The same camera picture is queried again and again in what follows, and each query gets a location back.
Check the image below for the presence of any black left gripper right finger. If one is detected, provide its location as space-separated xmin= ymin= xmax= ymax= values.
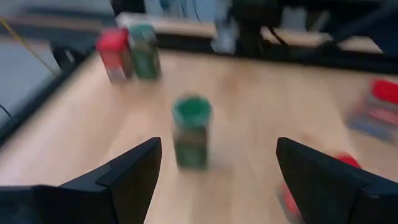
xmin=275 ymin=136 xmax=398 ymax=224

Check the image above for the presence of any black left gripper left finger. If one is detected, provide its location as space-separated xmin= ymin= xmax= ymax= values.
xmin=0 ymin=136 xmax=162 ymax=224

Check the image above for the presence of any red lid spice tin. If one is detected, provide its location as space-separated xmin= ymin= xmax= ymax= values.
xmin=345 ymin=77 xmax=398 ymax=144
xmin=275 ymin=151 xmax=363 ymax=220
xmin=95 ymin=26 xmax=134 ymax=84

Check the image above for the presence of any green lid spice jar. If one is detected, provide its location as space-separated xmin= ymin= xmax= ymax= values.
xmin=170 ymin=93 xmax=215 ymax=172
xmin=127 ymin=23 xmax=163 ymax=81

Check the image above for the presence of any black table frame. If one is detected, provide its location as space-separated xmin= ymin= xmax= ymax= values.
xmin=0 ymin=30 xmax=398 ymax=147

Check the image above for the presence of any yellow hanging cable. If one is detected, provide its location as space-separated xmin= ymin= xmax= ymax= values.
xmin=0 ymin=17 xmax=62 ymax=77

